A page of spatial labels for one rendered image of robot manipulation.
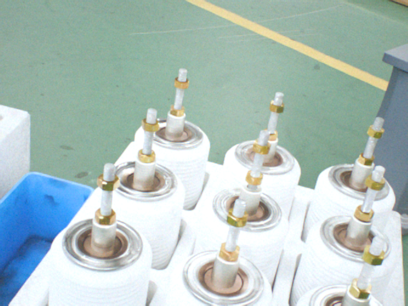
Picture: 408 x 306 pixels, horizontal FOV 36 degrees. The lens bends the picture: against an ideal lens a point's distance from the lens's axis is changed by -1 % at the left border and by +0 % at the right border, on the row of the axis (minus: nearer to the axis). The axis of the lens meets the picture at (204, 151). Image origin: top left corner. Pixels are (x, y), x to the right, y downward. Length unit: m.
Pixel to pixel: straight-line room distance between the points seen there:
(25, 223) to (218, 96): 0.69
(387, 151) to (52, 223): 0.59
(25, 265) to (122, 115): 0.51
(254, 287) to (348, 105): 1.08
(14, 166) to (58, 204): 0.09
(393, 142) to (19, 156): 0.63
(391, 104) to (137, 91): 0.61
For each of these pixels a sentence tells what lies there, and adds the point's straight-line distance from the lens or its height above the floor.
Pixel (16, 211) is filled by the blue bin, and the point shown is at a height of 0.08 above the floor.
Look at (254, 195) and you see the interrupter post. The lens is 0.65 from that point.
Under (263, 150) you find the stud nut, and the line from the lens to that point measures 0.63.
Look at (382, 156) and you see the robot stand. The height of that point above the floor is 0.12.
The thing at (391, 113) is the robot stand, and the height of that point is 0.20.
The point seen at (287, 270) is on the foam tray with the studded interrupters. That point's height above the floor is 0.18.
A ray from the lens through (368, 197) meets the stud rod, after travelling 0.65.
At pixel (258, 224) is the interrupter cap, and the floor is 0.25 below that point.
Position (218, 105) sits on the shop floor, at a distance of 1.45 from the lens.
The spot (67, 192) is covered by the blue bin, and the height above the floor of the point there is 0.10.
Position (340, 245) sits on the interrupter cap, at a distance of 0.66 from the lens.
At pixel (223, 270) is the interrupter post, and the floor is 0.27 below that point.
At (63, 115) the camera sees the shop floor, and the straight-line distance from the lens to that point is 1.33.
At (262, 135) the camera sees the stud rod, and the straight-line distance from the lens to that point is 0.62.
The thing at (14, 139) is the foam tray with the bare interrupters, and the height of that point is 0.16.
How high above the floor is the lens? 0.64
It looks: 30 degrees down
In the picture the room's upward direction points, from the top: 10 degrees clockwise
